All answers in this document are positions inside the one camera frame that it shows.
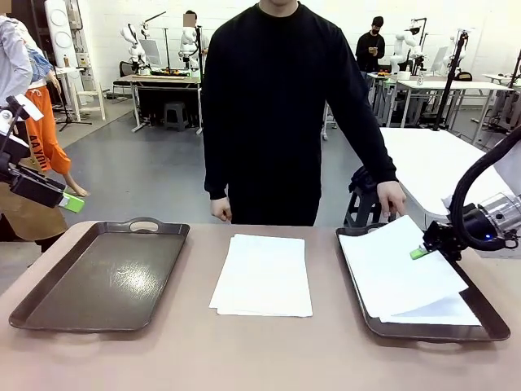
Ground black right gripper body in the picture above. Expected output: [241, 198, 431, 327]
[422, 204, 510, 261]

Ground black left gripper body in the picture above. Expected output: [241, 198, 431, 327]
[10, 164, 68, 209]

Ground white A4 paper sheet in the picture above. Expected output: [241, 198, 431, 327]
[378, 291, 483, 327]
[338, 214, 470, 319]

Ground person's right forearm black sleeve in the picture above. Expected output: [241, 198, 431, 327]
[203, 134, 231, 200]

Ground person's left hand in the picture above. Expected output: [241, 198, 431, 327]
[376, 180, 408, 223]

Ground person's right hand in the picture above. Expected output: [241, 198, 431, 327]
[210, 196, 233, 223]

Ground black step stool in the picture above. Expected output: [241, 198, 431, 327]
[344, 189, 392, 229]

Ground black tripod stand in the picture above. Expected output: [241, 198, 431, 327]
[55, 72, 94, 132]

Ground dark brown plastic tray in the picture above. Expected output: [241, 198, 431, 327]
[335, 222, 511, 342]
[7, 217, 191, 333]

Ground large white table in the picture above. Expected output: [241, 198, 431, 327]
[378, 126, 521, 258]

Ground black garment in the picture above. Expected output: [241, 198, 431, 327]
[348, 165, 379, 195]

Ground white wooden stool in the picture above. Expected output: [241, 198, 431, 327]
[74, 81, 107, 121]

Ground grey plastic stool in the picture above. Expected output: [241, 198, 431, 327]
[164, 101, 189, 132]

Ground figure in striped shirt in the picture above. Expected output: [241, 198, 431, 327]
[0, 11, 68, 253]

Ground black office chair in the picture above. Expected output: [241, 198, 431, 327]
[119, 60, 139, 89]

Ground wood top workbench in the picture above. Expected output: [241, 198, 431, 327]
[117, 72, 204, 135]

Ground long white desk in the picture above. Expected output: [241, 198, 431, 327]
[396, 77, 514, 130]

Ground white A4 paper stack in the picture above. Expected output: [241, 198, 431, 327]
[208, 233, 314, 318]

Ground tall white air conditioner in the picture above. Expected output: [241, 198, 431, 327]
[43, 0, 79, 68]

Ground white monitor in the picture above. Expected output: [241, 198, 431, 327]
[430, 45, 449, 73]

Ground background person in black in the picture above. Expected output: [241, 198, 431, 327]
[355, 15, 386, 74]

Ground background person at workbench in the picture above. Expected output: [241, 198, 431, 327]
[182, 11, 209, 54]

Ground person in black sweater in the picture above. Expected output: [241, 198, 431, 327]
[201, 0, 399, 227]

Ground left wrist camera assembly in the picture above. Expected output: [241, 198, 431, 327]
[0, 95, 45, 184]

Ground tall black camera stand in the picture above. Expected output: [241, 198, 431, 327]
[431, 31, 469, 132]

